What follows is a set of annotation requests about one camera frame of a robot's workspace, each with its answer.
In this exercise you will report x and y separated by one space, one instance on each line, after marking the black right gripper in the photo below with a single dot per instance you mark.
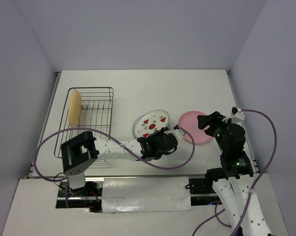
212 120

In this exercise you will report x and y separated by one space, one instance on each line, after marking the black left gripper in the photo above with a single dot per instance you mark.
159 131

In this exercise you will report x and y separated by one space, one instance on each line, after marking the pink plate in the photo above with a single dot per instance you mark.
189 122

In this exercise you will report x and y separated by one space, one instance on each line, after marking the white plate blue rim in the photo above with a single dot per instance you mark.
151 122

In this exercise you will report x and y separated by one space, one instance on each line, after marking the white strawberry pattern plate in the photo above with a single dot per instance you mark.
134 125

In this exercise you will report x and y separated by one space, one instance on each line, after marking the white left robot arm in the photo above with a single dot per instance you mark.
80 152

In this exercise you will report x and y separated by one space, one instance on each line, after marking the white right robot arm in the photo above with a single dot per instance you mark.
234 181

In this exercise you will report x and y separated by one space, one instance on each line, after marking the silver foil tape cover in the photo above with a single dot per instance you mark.
145 194

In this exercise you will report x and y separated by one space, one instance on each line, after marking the yellow plate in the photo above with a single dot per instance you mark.
74 109

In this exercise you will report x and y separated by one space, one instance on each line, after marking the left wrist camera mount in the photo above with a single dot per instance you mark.
177 132

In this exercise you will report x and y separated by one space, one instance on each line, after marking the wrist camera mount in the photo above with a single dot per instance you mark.
237 116
177 132

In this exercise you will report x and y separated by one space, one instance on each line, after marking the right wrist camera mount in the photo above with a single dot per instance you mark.
237 116

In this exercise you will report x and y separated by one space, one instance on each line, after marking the metal wire dish rack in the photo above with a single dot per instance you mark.
95 110

